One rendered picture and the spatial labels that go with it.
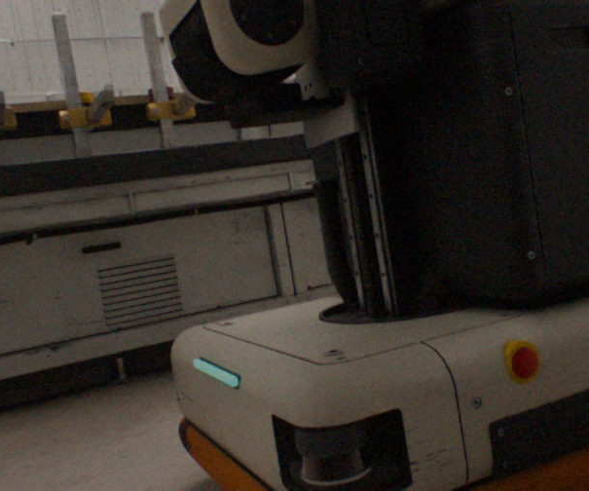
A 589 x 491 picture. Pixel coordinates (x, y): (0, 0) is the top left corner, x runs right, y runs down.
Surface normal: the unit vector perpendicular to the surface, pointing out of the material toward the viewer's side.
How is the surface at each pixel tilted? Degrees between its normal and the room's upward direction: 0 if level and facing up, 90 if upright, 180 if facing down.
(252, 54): 90
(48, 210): 90
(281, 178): 90
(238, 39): 90
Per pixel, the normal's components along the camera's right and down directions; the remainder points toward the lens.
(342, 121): -0.90, 0.17
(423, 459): 0.41, -0.02
